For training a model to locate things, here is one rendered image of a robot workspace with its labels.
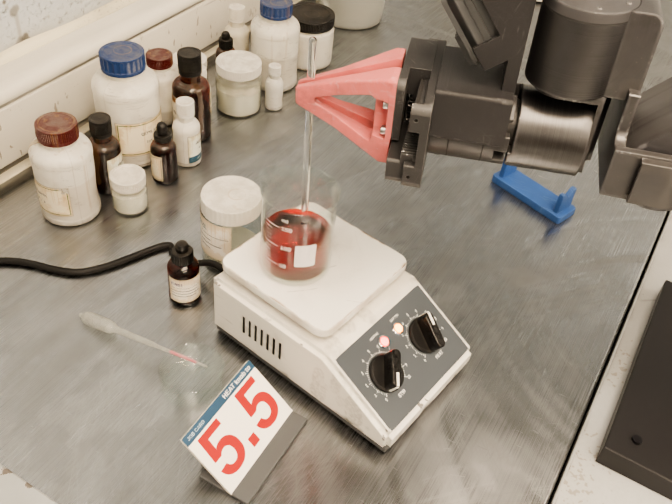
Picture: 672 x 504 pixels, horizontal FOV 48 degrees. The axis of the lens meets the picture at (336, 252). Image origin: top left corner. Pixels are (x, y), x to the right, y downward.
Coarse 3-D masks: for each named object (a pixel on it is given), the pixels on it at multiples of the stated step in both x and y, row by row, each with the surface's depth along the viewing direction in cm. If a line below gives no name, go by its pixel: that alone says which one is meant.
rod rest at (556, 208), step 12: (504, 168) 88; (516, 168) 90; (492, 180) 90; (504, 180) 89; (516, 180) 89; (528, 180) 89; (516, 192) 88; (528, 192) 87; (540, 192) 87; (552, 192) 88; (528, 204) 87; (540, 204) 86; (552, 204) 86; (564, 204) 85; (552, 216) 85; (564, 216) 85
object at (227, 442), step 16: (240, 384) 60; (256, 384) 61; (240, 400) 60; (256, 400) 61; (272, 400) 62; (224, 416) 58; (240, 416) 59; (256, 416) 60; (272, 416) 61; (208, 432) 57; (224, 432) 58; (240, 432) 59; (256, 432) 60; (208, 448) 57; (224, 448) 58; (240, 448) 58; (256, 448) 59; (224, 464) 57; (240, 464) 58; (224, 480) 57
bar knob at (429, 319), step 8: (416, 320) 64; (424, 320) 63; (432, 320) 63; (416, 328) 64; (424, 328) 64; (432, 328) 63; (416, 336) 64; (424, 336) 64; (432, 336) 63; (440, 336) 63; (416, 344) 63; (424, 344) 64; (432, 344) 63; (440, 344) 63; (424, 352) 64
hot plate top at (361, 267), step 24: (336, 216) 69; (336, 240) 66; (360, 240) 67; (240, 264) 63; (336, 264) 64; (360, 264) 64; (384, 264) 65; (264, 288) 61; (288, 288) 62; (312, 288) 62; (336, 288) 62; (360, 288) 62; (384, 288) 63; (288, 312) 60; (312, 312) 60; (336, 312) 60
